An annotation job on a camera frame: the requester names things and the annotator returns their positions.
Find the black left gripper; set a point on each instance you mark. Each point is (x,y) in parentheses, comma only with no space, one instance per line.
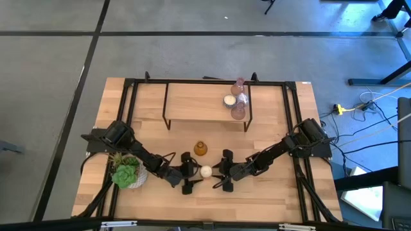
(181,174)

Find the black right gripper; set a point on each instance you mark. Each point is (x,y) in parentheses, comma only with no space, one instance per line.
(237,171)

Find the orange floral candle tin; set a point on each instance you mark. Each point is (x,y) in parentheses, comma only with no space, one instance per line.
(205,171)

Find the amber glass candlestick holder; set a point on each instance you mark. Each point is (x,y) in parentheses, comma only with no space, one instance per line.
(200,148)

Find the pink glass candlestick holder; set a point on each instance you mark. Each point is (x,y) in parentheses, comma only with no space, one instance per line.
(237,88)
(238,112)

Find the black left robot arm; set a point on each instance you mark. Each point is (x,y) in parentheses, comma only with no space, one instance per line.
(144,155)

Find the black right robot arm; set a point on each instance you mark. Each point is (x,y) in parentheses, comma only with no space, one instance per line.
(276,150)

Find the green succulent in white pot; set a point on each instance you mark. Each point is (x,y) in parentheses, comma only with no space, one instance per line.
(125,174)

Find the wooden shelf black metal legs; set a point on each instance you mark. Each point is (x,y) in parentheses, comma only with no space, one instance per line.
(199,102)

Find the yellow power plug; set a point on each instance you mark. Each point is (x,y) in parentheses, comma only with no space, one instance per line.
(339,110)

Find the black overhead rig bar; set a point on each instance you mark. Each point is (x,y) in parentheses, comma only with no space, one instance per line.
(64,224)

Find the white box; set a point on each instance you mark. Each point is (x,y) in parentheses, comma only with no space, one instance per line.
(363,199)

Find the black desk base bar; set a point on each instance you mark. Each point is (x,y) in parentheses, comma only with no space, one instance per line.
(363,82)

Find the black stand leg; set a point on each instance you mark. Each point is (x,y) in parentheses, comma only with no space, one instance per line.
(269,8)

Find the dark grey cabinet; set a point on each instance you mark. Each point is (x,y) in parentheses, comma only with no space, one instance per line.
(403,144)

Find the grey floor object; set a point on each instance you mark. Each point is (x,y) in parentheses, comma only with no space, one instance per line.
(9,147)

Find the black depth camera box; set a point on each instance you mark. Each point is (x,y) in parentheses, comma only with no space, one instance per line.
(208,225)

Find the silver metal bracket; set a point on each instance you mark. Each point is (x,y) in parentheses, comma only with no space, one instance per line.
(297,227)
(118,224)

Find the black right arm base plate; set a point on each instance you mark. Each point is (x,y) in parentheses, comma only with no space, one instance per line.
(321,151)

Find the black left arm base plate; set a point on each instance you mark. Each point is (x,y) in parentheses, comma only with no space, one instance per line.
(93,144)

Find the grey metal desk frame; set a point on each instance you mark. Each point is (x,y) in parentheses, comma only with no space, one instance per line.
(401,41)

